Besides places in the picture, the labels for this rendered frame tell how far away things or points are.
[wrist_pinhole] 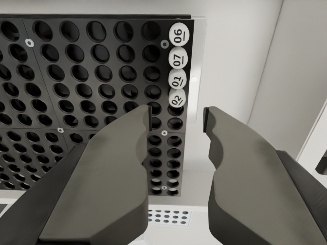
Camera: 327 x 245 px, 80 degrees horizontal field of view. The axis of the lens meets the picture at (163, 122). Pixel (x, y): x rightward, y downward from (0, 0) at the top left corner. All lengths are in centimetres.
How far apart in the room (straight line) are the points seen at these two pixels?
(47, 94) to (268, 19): 20
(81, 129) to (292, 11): 20
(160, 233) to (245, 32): 53
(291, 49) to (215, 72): 7
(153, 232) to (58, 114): 48
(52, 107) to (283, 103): 19
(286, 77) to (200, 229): 47
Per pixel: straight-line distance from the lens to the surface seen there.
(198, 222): 56
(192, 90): 21
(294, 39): 19
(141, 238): 62
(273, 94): 21
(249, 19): 21
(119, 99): 16
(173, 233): 61
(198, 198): 27
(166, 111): 16
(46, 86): 18
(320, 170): 23
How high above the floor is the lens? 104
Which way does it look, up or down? 56 degrees down
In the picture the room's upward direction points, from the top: 175 degrees counter-clockwise
